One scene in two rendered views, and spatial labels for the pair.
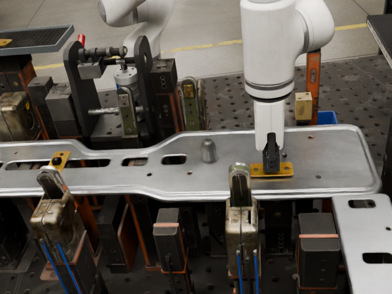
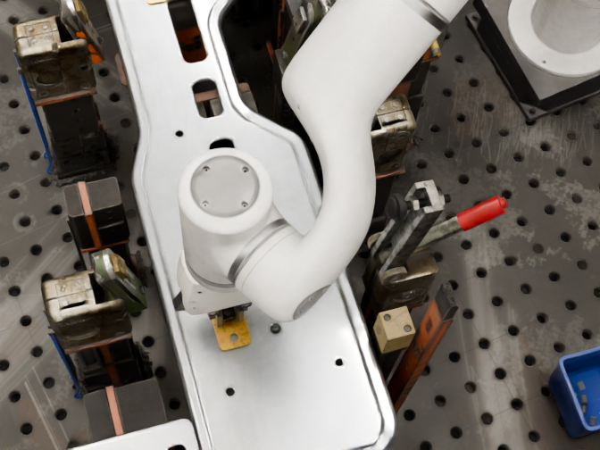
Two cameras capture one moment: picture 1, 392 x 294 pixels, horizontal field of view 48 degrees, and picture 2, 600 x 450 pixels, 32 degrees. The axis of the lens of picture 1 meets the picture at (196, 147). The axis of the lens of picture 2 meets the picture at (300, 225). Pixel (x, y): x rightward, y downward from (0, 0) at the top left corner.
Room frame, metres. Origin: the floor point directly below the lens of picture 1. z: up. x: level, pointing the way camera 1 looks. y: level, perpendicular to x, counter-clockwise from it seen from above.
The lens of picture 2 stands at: (0.51, -0.50, 2.18)
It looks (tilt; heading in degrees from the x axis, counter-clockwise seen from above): 66 degrees down; 56
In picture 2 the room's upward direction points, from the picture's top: 8 degrees clockwise
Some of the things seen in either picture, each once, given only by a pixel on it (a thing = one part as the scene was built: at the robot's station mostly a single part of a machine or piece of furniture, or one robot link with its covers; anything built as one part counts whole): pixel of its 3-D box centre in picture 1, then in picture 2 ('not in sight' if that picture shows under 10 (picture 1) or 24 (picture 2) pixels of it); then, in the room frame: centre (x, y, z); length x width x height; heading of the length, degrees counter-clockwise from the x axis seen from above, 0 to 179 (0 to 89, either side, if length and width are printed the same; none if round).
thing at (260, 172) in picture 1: (271, 167); (227, 312); (0.67, -0.14, 1.01); 0.08 x 0.04 x 0.01; 80
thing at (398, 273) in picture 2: not in sight; (394, 275); (0.85, -0.20, 1.06); 0.03 x 0.01 x 0.03; 170
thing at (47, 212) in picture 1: (75, 264); (68, 101); (0.62, 0.28, 0.87); 0.12 x 0.09 x 0.35; 170
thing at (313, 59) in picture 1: (310, 130); (412, 362); (0.85, -0.28, 0.95); 0.03 x 0.01 x 0.50; 80
